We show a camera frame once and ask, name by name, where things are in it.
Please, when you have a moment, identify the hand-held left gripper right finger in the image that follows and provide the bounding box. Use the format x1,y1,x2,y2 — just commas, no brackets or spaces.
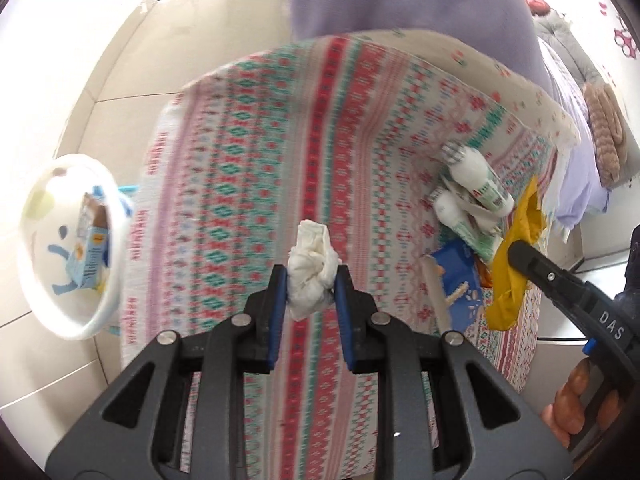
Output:
334,265,574,480

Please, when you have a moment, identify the person's right hand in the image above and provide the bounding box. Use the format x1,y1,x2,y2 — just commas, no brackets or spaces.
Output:
542,360,623,443

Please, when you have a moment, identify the pink knitted blanket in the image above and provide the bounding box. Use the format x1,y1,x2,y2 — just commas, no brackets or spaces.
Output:
582,82,629,189

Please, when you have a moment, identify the grey padded jacket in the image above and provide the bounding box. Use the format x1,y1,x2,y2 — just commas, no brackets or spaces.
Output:
532,10,609,87

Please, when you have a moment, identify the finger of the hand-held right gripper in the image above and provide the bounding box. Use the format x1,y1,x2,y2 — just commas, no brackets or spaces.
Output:
507,240,594,312

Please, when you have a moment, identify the white printed trash bin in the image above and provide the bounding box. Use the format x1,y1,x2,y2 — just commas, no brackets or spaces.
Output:
16,154,135,342

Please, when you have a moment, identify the white tissue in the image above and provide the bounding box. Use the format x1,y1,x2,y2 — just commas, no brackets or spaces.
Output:
286,219,342,322

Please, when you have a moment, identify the yellow plastic bag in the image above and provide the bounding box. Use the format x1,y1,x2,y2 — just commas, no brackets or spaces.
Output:
485,176,548,332

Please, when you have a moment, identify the lavender blanket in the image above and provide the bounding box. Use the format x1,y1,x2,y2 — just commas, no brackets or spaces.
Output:
289,0,612,232

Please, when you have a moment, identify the patterned woven tablecloth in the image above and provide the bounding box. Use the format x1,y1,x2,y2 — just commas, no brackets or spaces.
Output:
120,30,583,480

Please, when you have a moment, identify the blue snack packet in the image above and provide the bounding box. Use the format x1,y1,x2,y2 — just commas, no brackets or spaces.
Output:
422,239,485,333

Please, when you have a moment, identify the white plastic drink bottle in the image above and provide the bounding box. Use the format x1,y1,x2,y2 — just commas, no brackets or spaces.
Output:
432,187,501,262
440,142,516,216

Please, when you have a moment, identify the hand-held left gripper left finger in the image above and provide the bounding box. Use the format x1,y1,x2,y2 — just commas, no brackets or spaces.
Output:
45,265,290,480

